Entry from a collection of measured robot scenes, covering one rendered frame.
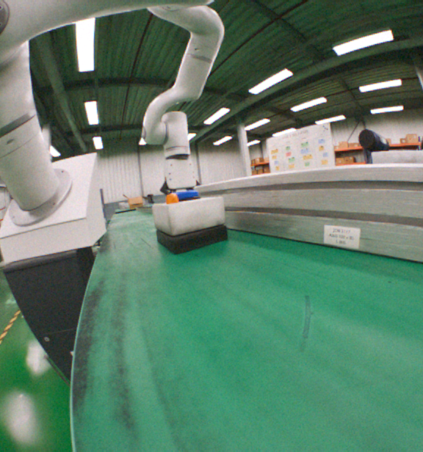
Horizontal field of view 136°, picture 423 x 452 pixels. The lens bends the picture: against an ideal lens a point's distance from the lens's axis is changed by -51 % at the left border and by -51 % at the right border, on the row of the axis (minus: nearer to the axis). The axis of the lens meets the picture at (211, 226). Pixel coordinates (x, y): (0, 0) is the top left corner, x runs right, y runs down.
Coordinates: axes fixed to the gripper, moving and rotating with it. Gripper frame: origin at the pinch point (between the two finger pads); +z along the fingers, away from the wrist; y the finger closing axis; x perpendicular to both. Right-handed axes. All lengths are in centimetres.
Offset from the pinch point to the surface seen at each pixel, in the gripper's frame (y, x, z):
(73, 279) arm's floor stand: 34.5, 17.6, 9.7
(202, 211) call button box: 12.6, 34.8, -0.5
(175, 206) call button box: 16.1, 34.8, -1.6
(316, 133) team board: -290, -65, -96
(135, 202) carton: -12, -190, -4
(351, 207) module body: 5.0, 49.7, -0.5
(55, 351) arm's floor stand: 48, 17, 27
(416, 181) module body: 5, 56, -3
